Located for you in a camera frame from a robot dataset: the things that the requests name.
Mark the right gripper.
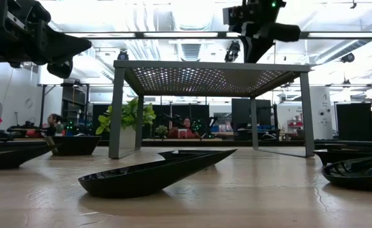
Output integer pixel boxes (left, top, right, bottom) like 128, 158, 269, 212
239, 0, 302, 63

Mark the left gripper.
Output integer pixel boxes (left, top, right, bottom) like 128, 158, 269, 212
0, 0, 93, 79

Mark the black wavy square plate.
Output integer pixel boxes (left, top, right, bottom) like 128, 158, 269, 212
321, 151, 372, 193
51, 135, 101, 156

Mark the black teardrop plate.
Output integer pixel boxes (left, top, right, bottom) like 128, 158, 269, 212
0, 144, 61, 171
77, 148, 238, 200

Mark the small black square plate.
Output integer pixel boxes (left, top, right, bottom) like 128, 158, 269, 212
312, 148, 372, 166
157, 149, 228, 160

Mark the grey perforated metal shelf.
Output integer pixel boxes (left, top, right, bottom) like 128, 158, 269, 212
108, 60, 316, 160

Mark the black metal rack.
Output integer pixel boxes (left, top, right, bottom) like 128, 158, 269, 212
39, 82, 91, 137

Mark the black monitor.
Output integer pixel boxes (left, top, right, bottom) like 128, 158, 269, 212
231, 98, 273, 134

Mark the person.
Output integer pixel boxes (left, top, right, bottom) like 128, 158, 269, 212
169, 117, 202, 139
46, 113, 65, 137

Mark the black partition panel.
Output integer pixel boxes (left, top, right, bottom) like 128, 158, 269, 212
92, 103, 210, 140
335, 102, 372, 143

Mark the green potted plant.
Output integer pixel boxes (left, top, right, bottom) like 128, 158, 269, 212
95, 97, 157, 149

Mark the white round column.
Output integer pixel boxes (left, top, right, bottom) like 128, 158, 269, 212
310, 86, 334, 141

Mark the small green plant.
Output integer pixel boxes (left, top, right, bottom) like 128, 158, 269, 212
155, 124, 169, 140

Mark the black rig camera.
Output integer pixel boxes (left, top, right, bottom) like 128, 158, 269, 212
224, 40, 241, 63

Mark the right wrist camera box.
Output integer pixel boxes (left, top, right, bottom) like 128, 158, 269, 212
222, 6, 247, 26

